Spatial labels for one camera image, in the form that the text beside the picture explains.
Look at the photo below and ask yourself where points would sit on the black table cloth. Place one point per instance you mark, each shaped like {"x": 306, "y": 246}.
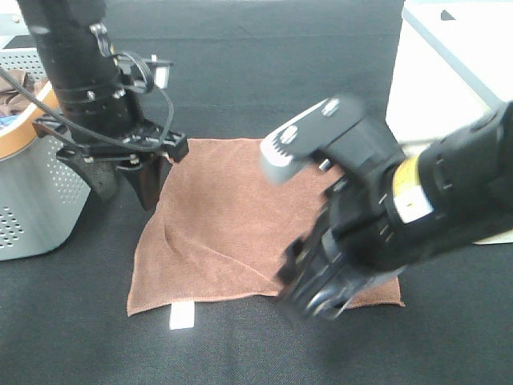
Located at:
{"x": 241, "y": 69}

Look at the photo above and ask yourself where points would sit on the brown towel in basket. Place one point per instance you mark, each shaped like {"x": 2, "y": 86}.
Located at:
{"x": 12, "y": 102}

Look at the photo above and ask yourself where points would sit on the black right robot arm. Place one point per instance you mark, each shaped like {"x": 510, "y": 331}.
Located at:
{"x": 389, "y": 211}

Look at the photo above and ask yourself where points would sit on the white storage bin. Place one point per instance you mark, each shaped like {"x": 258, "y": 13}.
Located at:
{"x": 450, "y": 106}

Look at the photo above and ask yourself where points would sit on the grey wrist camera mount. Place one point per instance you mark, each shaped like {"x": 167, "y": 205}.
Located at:
{"x": 338, "y": 130}

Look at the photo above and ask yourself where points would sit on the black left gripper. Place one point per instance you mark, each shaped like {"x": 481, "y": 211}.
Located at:
{"x": 144, "y": 156}

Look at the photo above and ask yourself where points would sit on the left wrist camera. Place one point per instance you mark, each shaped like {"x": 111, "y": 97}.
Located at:
{"x": 137, "y": 74}

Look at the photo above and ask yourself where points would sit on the grey perforated laundry basket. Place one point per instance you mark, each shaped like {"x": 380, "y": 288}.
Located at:
{"x": 41, "y": 198}

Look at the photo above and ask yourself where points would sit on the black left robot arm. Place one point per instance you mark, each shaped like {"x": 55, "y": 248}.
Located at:
{"x": 99, "y": 121}

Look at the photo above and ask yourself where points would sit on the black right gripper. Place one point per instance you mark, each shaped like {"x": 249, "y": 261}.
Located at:
{"x": 325, "y": 271}

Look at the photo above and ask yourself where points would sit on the brown microfibre towel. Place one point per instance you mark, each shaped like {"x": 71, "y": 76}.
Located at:
{"x": 220, "y": 228}

